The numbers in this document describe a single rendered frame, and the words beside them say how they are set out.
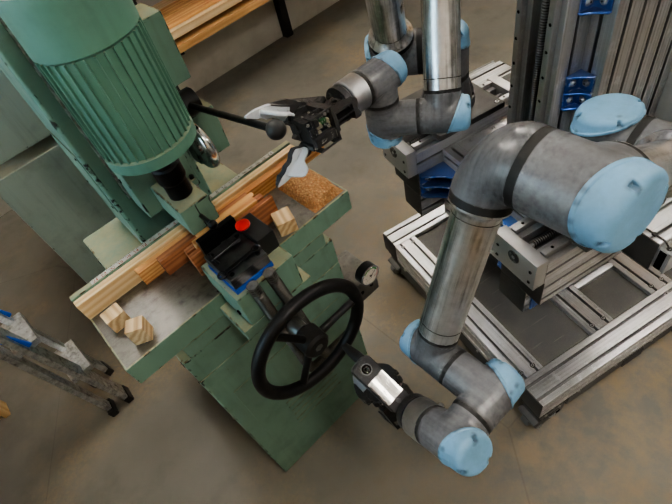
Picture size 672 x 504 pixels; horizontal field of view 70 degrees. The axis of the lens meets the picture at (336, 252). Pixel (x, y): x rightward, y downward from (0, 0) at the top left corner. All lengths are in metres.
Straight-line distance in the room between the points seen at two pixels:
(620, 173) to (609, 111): 0.45
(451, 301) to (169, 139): 0.55
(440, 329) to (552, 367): 0.81
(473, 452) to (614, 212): 0.42
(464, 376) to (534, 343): 0.82
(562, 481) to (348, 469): 0.65
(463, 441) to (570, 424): 1.02
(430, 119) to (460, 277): 0.40
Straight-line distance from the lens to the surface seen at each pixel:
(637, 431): 1.85
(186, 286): 1.08
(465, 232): 0.74
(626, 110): 1.07
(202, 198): 1.04
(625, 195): 0.62
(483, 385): 0.86
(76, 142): 1.15
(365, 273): 1.23
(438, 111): 1.05
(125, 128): 0.88
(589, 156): 0.64
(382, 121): 1.05
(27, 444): 2.36
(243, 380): 1.26
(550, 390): 1.60
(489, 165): 0.67
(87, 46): 0.82
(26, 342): 1.82
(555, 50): 1.21
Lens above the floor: 1.66
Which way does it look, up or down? 49 degrees down
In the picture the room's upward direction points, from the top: 17 degrees counter-clockwise
